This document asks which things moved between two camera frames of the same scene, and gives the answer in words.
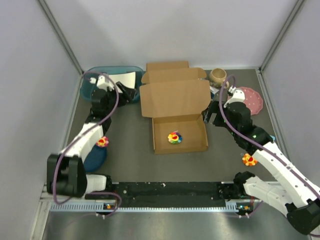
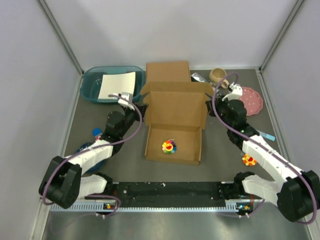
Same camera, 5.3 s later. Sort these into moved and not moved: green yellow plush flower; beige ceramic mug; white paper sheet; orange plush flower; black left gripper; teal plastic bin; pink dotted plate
Moved: green yellow plush flower; black left gripper
Not moved: teal plastic bin; beige ceramic mug; pink dotted plate; white paper sheet; orange plush flower
